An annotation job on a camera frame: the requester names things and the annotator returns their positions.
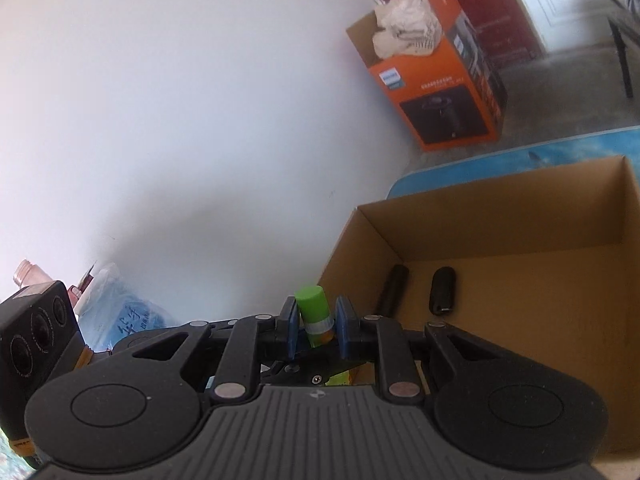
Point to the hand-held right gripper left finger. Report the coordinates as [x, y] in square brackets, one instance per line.
[288, 332]

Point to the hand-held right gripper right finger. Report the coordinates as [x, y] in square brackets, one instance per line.
[345, 330]

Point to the green glue stick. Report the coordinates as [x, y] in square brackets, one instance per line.
[311, 305]

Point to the brown cardboard box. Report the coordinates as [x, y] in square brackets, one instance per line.
[500, 310]

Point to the pink plastic bottle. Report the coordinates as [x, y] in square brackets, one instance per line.
[30, 275]

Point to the black cylinder tube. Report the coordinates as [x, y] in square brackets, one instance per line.
[392, 290]

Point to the blue white plastic bag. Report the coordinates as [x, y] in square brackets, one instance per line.
[125, 310]

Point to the blue printed table cover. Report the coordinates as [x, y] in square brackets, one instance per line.
[500, 162]

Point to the orange product box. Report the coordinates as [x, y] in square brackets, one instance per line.
[440, 85]

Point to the crumpled beige bag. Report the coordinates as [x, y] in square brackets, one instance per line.
[407, 25]

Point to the dark red door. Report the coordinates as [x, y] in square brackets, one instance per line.
[480, 0]

